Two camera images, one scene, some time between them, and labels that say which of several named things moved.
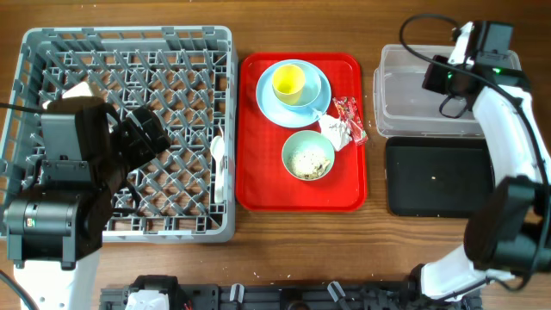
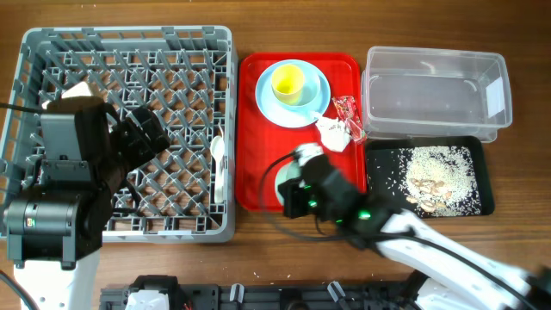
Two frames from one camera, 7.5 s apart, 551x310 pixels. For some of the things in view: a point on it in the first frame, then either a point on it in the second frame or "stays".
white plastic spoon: [217, 148] stays
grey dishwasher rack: [188, 77] stays
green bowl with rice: [308, 155] → [292, 170]
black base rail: [276, 297] stays
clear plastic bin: [447, 51] → [435, 93]
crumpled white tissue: [336, 131] stays
